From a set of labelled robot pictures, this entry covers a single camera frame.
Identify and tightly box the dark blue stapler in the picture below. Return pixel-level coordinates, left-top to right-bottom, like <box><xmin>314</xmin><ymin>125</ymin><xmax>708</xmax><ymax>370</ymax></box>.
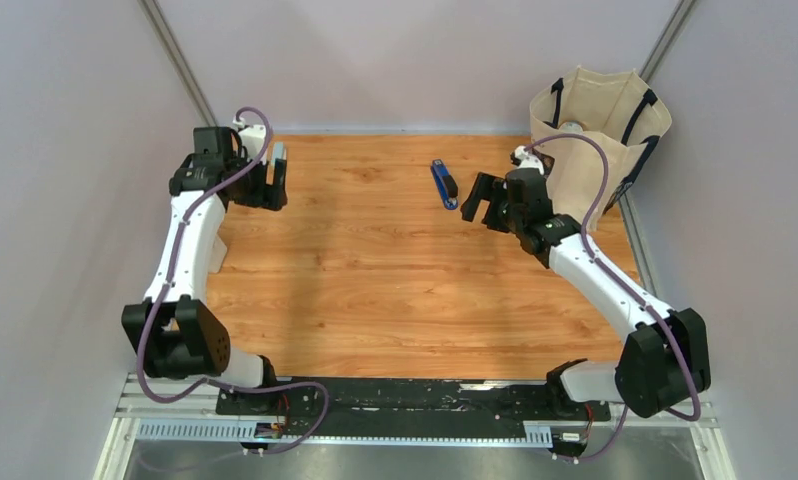
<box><xmin>430</xmin><ymin>159</ymin><xmax>459</xmax><ymax>210</ymax></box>

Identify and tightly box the light blue stapler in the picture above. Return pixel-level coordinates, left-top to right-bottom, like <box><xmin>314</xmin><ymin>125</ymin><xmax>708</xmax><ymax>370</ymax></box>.
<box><xmin>270</xmin><ymin>141</ymin><xmax>287</xmax><ymax>166</ymax></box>

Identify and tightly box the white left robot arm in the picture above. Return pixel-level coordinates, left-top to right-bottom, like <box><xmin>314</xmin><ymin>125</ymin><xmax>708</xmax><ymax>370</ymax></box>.
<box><xmin>121</xmin><ymin>121</ymin><xmax>287</xmax><ymax>415</ymax></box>

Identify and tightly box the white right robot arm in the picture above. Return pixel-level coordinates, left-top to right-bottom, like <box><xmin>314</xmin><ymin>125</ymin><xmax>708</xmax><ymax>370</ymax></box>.
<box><xmin>460</xmin><ymin>168</ymin><xmax>711</xmax><ymax>419</ymax></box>

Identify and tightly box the object inside tote bag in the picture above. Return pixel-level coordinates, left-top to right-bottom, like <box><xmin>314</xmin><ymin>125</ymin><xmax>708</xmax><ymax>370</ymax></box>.
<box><xmin>558</xmin><ymin>120</ymin><xmax>584</xmax><ymax>134</ymax></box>

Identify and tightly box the beige canvas tote bag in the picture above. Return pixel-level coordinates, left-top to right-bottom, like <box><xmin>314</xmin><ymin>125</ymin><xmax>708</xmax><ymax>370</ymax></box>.
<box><xmin>529</xmin><ymin>66</ymin><xmax>672</xmax><ymax>232</ymax></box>

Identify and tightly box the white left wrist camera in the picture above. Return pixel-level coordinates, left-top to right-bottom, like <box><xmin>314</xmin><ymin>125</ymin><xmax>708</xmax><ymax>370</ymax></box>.
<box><xmin>232</xmin><ymin>117</ymin><xmax>266</xmax><ymax>161</ymax></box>

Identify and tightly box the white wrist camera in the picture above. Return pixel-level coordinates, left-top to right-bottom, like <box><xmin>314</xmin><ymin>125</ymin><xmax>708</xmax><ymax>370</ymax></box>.
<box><xmin>232</xmin><ymin>117</ymin><xmax>266</xmax><ymax>161</ymax></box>
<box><xmin>510</xmin><ymin>145</ymin><xmax>555</xmax><ymax>177</ymax></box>

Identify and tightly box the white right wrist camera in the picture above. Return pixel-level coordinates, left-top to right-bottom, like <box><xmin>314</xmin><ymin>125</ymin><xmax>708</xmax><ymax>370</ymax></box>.
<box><xmin>510</xmin><ymin>145</ymin><xmax>555</xmax><ymax>177</ymax></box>

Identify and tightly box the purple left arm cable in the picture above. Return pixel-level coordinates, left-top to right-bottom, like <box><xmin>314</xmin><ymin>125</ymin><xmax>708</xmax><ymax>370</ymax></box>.
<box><xmin>135</xmin><ymin>106</ymin><xmax>331</xmax><ymax>456</ymax></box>

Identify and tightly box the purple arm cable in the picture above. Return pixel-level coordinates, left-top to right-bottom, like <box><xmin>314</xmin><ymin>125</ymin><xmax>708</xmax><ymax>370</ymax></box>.
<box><xmin>135</xmin><ymin>106</ymin><xmax>331</xmax><ymax>456</ymax></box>
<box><xmin>522</xmin><ymin>133</ymin><xmax>702</xmax><ymax>463</ymax></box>

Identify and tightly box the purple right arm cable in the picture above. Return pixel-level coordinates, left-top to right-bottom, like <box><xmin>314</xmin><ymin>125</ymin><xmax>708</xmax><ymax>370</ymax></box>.
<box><xmin>522</xmin><ymin>133</ymin><xmax>702</xmax><ymax>463</ymax></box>

